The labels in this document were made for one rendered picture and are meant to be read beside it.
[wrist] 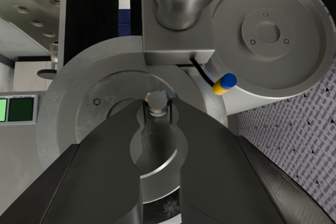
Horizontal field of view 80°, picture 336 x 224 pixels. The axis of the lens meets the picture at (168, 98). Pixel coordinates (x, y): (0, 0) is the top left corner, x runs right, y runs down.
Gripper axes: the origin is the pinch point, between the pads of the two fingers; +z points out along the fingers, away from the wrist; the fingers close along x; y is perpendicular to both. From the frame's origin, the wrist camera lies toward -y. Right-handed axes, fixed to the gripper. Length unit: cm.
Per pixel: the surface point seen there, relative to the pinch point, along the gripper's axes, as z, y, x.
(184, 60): 4.2, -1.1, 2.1
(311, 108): 6.4, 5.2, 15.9
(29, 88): 261, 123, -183
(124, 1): 51, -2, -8
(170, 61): 4.4, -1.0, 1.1
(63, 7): 9.5, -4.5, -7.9
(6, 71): 288, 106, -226
